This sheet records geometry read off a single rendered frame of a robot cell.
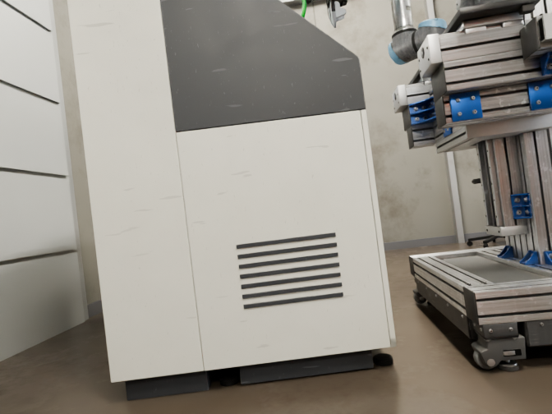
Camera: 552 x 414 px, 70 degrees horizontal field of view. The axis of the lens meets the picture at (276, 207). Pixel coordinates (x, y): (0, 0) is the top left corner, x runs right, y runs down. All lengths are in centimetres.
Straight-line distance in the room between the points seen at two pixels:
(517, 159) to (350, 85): 70
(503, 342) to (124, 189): 116
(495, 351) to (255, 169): 84
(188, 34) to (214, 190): 48
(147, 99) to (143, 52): 14
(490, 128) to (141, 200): 114
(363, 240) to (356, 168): 22
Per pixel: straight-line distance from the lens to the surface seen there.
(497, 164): 162
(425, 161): 433
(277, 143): 120
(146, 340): 129
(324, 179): 119
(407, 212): 426
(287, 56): 127
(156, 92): 129
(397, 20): 209
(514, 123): 153
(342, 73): 127
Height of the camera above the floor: 51
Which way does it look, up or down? 1 degrees up
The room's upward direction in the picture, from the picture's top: 7 degrees counter-clockwise
